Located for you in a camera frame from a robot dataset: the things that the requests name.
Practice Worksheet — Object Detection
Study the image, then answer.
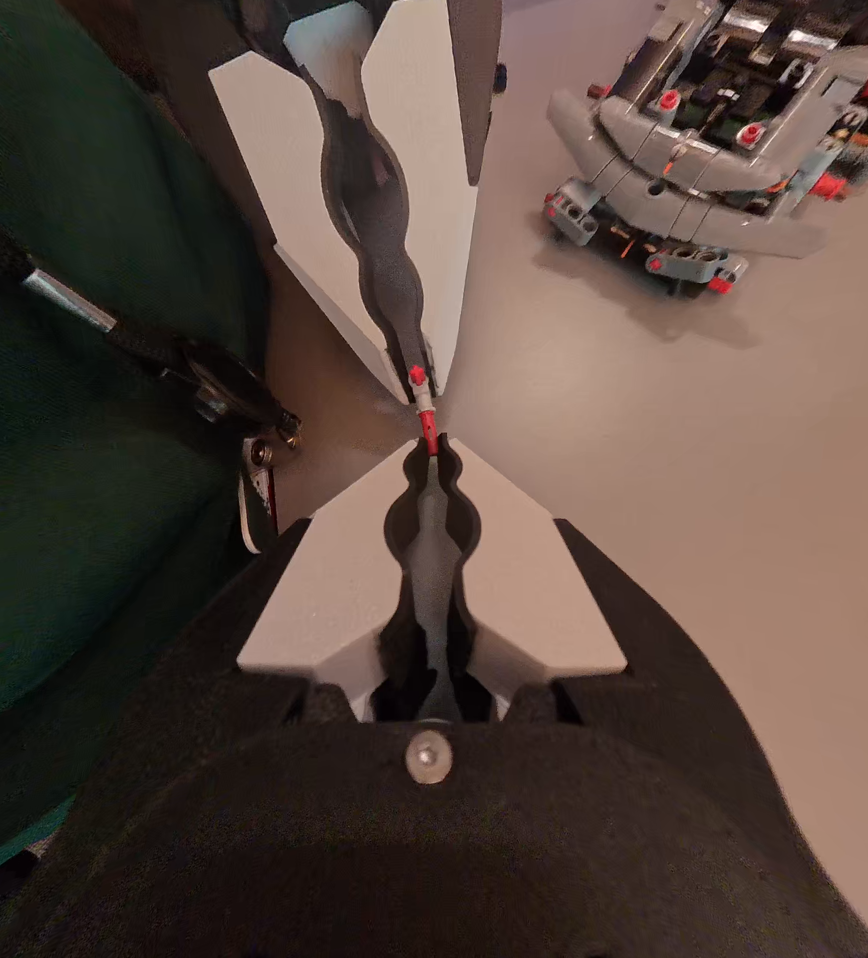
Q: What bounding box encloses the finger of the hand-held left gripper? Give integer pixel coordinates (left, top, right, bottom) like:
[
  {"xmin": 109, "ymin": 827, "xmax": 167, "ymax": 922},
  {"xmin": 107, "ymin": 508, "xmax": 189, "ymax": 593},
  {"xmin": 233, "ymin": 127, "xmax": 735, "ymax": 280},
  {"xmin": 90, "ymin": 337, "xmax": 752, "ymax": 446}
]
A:
[
  {"xmin": 361, "ymin": 0, "xmax": 481, "ymax": 399},
  {"xmin": 208, "ymin": 7, "xmax": 423, "ymax": 405}
]

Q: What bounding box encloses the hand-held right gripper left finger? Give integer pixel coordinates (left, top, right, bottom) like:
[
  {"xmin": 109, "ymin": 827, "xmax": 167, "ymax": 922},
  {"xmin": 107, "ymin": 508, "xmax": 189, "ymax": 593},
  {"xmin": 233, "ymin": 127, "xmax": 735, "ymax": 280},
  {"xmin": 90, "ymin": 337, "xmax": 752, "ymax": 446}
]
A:
[{"xmin": 236, "ymin": 438, "xmax": 415, "ymax": 723}]

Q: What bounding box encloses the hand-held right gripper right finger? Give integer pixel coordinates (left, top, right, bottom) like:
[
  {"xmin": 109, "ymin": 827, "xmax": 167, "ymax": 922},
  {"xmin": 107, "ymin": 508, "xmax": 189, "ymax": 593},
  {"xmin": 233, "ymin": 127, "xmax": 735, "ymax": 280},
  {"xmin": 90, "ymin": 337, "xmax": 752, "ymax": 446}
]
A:
[{"xmin": 440, "ymin": 436, "xmax": 628, "ymax": 721}]

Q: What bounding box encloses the grey lego vehicle model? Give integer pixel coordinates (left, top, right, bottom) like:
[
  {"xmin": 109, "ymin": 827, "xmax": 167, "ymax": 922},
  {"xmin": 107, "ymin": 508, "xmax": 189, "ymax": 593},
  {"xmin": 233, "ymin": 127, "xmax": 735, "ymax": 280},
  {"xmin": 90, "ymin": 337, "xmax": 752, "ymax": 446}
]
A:
[{"xmin": 542, "ymin": 0, "xmax": 868, "ymax": 297}]

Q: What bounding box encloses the white red badge card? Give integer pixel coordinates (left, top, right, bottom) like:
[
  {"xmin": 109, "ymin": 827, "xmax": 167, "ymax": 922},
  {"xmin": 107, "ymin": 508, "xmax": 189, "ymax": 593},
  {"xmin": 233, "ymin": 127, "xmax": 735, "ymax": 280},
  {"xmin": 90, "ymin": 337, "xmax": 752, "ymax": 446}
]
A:
[{"xmin": 240, "ymin": 436, "xmax": 281, "ymax": 555}]

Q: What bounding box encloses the black lanyard strap metal clip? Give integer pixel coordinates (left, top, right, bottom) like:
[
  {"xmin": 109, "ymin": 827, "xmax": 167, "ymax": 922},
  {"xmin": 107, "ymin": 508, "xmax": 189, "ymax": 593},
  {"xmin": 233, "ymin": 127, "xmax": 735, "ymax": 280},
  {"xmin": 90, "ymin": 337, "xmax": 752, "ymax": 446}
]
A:
[{"xmin": 0, "ymin": 183, "xmax": 304, "ymax": 452}]

